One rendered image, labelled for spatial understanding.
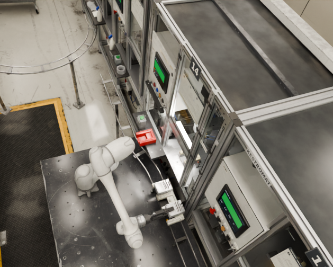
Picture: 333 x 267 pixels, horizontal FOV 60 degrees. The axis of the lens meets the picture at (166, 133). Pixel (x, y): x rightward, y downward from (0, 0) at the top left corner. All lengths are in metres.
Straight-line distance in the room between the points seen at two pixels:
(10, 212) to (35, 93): 1.70
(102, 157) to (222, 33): 1.11
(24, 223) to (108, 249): 1.20
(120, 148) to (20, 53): 3.41
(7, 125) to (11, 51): 1.45
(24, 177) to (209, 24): 2.61
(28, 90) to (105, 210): 2.42
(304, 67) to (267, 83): 0.32
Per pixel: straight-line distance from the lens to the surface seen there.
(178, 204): 2.24
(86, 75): 4.52
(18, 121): 4.10
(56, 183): 2.73
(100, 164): 1.89
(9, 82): 4.63
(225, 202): 1.68
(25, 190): 3.54
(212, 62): 1.74
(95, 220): 2.55
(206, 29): 1.99
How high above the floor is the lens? 3.08
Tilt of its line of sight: 54 degrees down
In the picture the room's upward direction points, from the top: 12 degrees clockwise
